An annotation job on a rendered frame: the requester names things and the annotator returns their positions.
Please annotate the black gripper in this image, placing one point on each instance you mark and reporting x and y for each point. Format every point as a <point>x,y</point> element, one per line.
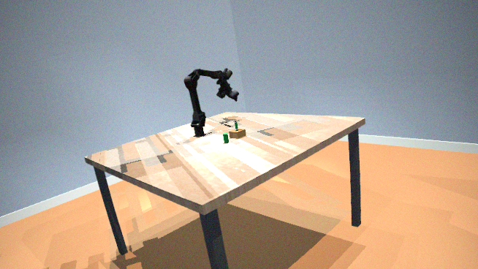
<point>231,94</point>

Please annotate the tan rectangular block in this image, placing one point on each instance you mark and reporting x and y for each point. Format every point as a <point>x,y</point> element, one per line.
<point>237,134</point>

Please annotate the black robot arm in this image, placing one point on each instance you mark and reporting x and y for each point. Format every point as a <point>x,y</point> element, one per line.
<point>198,117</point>

